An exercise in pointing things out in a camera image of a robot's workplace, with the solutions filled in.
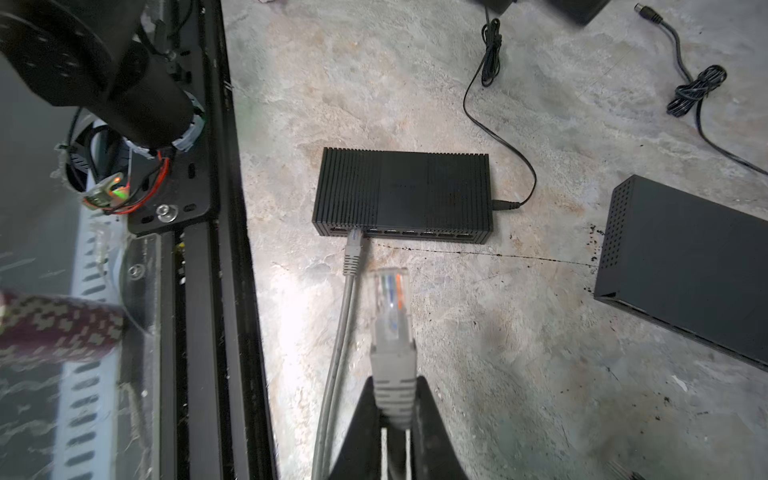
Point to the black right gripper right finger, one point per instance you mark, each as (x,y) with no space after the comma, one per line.
(432,452)

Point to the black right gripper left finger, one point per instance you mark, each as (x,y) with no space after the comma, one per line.
(360,454)

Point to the poker chip stack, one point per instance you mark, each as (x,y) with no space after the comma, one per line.
(56,329)

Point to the large black switch box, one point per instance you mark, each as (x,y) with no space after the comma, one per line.
(687,264)

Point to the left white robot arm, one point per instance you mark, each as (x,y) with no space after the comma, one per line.
(84,54)

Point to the small black ribbed switch box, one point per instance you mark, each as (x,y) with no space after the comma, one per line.
(394,194)

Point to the black wall power adapter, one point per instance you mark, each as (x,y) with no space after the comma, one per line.
(579,12)

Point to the white slotted cable duct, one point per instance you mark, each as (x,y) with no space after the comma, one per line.
(86,433)

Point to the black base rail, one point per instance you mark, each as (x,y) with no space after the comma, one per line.
(213,415)

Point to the black power adapter with plug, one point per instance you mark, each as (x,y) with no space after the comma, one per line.
(482,103)

